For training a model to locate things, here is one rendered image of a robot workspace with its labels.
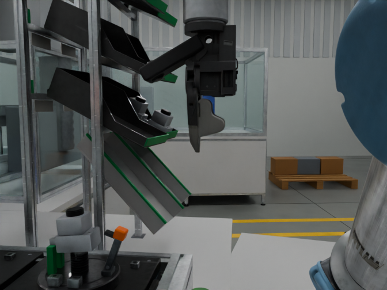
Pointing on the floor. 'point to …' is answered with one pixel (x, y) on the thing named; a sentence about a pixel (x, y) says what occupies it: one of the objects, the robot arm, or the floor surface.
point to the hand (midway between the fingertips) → (193, 145)
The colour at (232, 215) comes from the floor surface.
